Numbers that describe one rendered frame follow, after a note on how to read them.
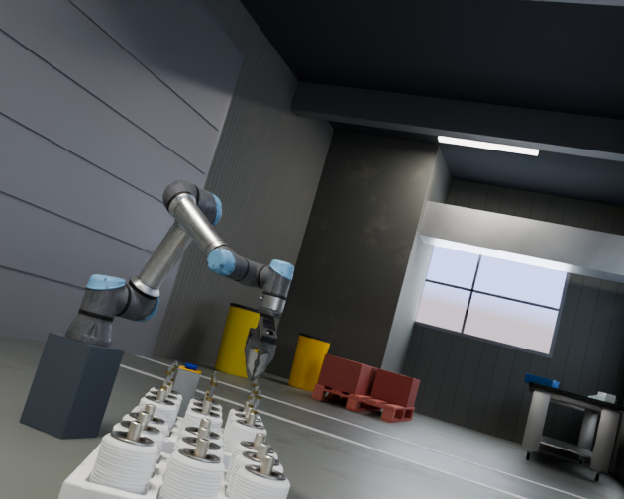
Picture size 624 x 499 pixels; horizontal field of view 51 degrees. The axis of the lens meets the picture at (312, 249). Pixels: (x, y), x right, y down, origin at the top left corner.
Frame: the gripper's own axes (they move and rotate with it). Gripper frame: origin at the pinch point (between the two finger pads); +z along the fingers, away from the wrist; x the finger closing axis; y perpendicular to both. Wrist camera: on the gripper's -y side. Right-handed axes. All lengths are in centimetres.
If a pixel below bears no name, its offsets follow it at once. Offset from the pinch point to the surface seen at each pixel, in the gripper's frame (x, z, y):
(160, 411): 24.8, 11.8, -25.0
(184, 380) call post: 16.9, 7.3, 16.2
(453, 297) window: -393, -137, 680
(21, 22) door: 153, -156, 236
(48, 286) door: 98, -3, 314
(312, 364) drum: -175, 6, 542
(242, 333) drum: -76, -7, 481
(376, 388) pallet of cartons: -232, 11, 477
